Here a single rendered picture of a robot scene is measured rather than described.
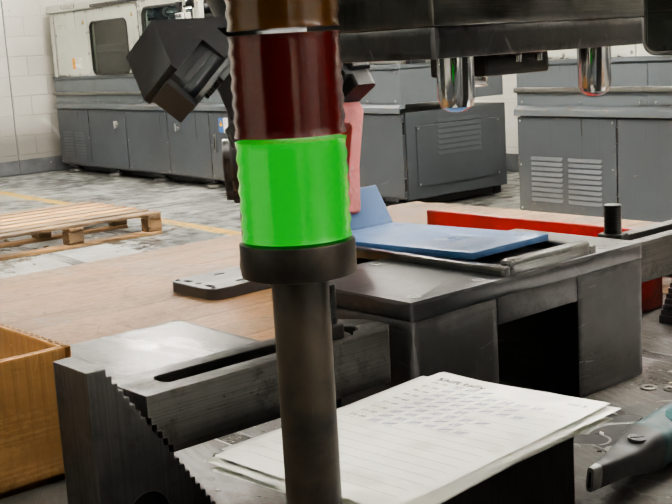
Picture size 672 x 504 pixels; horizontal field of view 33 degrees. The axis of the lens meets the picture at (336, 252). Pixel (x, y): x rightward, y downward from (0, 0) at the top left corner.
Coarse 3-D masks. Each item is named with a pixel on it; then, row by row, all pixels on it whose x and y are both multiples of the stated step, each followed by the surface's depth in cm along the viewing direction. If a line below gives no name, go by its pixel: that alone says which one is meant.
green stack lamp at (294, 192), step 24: (240, 144) 37; (264, 144) 37; (288, 144) 36; (312, 144) 37; (336, 144) 37; (240, 168) 38; (264, 168) 37; (288, 168) 37; (312, 168) 37; (336, 168) 37; (240, 192) 38; (264, 192) 37; (288, 192) 37; (312, 192) 37; (336, 192) 37; (264, 216) 37; (288, 216) 37; (312, 216) 37; (336, 216) 38; (264, 240) 37; (288, 240) 37; (312, 240) 37; (336, 240) 38
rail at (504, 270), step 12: (360, 252) 71; (372, 252) 70; (384, 252) 69; (396, 252) 68; (420, 264) 67; (432, 264) 66; (444, 264) 65; (456, 264) 65; (468, 264) 64; (480, 264) 63; (492, 264) 63; (504, 276) 62
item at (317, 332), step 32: (256, 256) 38; (288, 256) 37; (320, 256) 37; (352, 256) 38; (288, 288) 38; (320, 288) 39; (288, 320) 39; (320, 320) 39; (288, 352) 39; (320, 352) 39; (288, 384) 39; (320, 384) 39; (288, 416) 39; (320, 416) 39; (288, 448) 40; (320, 448) 39; (288, 480) 40; (320, 480) 40
